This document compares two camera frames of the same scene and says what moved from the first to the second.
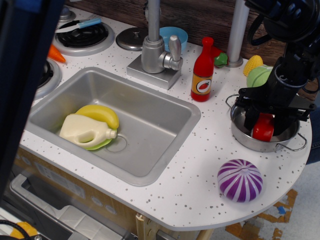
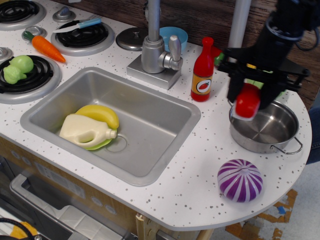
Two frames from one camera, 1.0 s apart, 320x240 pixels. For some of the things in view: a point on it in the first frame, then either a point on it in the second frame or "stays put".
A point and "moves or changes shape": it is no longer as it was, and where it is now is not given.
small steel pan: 243,137 stays put
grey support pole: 238,30 stays put
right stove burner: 89,40 stays put
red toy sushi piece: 264,129 moves or changes shape
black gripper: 278,97 -> 262,63
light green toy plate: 102,144 stays put
